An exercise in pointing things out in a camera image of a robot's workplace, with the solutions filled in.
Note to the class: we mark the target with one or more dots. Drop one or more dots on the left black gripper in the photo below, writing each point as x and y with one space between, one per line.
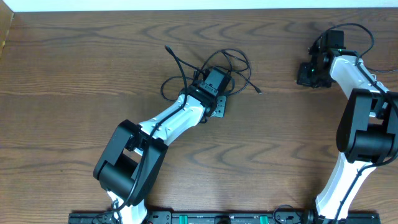
219 106

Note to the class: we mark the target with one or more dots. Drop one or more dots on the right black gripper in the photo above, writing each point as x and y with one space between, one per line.
303 79

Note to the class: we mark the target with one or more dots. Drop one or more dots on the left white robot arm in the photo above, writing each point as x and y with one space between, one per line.
131 161

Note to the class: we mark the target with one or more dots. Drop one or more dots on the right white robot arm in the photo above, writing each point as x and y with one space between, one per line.
367 133

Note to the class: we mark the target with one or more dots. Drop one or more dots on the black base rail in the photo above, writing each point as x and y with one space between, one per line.
163 217

